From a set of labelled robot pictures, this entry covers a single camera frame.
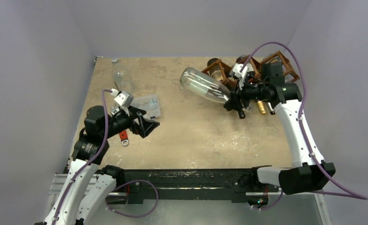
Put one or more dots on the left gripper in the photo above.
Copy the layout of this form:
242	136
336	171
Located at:
146	125

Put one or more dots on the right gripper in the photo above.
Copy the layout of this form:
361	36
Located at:
236	98

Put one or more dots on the clear glass bottle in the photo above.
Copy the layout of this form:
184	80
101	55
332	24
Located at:
121	76
204	85

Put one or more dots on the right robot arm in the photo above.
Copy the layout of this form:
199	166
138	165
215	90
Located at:
296	130

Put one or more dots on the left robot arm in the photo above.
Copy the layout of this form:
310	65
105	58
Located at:
76	203

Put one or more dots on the dark bottle black cap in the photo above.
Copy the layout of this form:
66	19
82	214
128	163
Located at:
241	114

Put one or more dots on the red wine bottle gold cap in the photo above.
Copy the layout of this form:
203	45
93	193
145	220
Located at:
261	107

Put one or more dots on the wooden wine rack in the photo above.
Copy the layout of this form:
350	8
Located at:
288	72

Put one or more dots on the dark bottle silver cap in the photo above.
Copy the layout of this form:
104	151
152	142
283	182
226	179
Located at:
219	70

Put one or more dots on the green bottle silver neck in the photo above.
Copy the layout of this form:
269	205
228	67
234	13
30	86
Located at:
270	108

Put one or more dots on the clear bottle black cap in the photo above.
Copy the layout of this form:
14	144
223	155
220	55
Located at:
275	58

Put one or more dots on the red adjustable wrench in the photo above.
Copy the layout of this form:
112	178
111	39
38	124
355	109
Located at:
124	138

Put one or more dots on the clear plastic screw box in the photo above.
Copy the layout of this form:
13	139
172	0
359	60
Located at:
150	104

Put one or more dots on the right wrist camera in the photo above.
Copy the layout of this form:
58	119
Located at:
240	72

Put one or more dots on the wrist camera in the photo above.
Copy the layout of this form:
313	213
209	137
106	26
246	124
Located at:
122	99
240	72

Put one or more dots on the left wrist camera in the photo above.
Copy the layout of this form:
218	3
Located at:
122	99

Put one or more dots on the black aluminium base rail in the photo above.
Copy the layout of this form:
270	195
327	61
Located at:
204	184

